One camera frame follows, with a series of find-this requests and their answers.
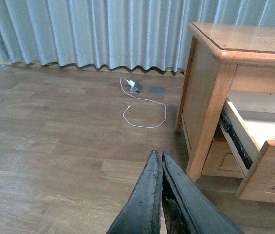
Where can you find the open metal floor socket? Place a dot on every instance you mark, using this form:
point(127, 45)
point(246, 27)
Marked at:
point(138, 88)

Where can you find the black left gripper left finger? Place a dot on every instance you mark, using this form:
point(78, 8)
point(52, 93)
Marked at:
point(142, 212)

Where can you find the wooden drawer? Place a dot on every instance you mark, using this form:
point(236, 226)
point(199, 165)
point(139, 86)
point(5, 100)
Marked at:
point(249, 135)
point(220, 161)

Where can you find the white floor charger plug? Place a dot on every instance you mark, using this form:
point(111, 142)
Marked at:
point(130, 83)

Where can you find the closed metal floor socket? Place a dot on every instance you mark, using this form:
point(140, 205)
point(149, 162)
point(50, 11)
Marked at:
point(156, 90)

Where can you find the wooden nightstand cabinet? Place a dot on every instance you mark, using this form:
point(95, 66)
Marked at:
point(222, 58)

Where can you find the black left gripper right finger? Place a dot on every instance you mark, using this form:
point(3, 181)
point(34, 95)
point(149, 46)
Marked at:
point(186, 209)

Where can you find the pale green curtain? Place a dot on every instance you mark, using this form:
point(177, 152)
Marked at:
point(129, 33)

